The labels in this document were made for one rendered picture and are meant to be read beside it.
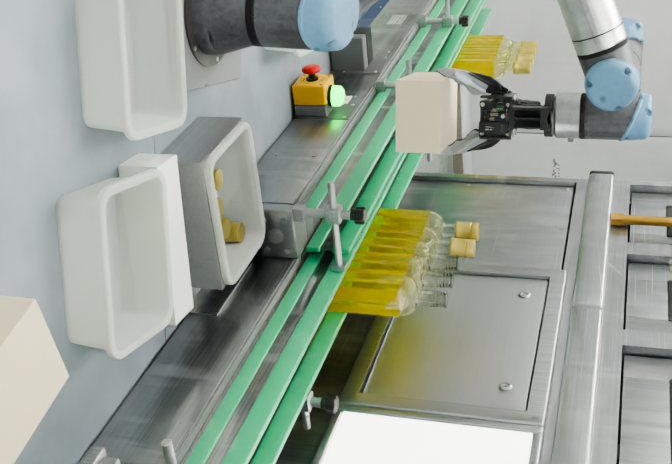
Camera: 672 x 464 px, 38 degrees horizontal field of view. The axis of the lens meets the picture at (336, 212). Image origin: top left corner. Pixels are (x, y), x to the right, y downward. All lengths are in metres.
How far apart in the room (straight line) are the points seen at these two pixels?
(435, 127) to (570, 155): 6.52
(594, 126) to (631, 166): 6.53
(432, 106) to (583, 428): 0.57
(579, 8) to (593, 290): 0.68
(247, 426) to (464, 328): 0.58
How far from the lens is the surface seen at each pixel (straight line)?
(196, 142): 1.50
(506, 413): 1.60
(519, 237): 2.15
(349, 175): 1.79
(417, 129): 1.61
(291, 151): 1.86
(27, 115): 1.19
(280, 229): 1.66
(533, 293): 1.90
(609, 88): 1.43
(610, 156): 8.10
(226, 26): 1.52
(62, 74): 1.25
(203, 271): 1.52
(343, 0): 1.51
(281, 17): 1.49
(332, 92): 2.00
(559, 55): 7.79
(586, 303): 1.88
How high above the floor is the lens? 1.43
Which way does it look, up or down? 17 degrees down
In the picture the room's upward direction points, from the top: 93 degrees clockwise
